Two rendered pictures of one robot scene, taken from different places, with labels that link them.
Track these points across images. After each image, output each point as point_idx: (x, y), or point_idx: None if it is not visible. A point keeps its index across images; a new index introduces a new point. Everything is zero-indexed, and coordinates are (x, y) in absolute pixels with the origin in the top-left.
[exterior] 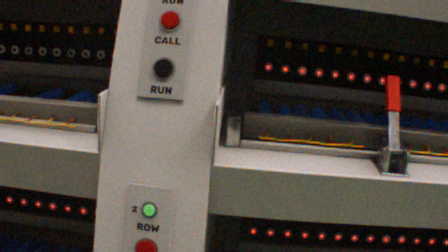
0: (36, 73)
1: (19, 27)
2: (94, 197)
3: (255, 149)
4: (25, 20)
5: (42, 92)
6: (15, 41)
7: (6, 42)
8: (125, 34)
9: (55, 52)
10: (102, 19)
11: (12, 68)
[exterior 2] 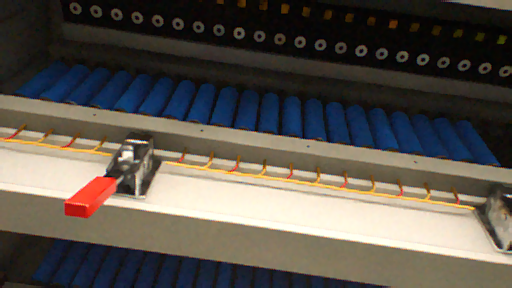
0: (466, 95)
1: (465, 34)
2: None
3: None
4: (429, 8)
5: (488, 126)
6: (448, 51)
7: (434, 51)
8: None
9: (504, 72)
10: None
11: (433, 86)
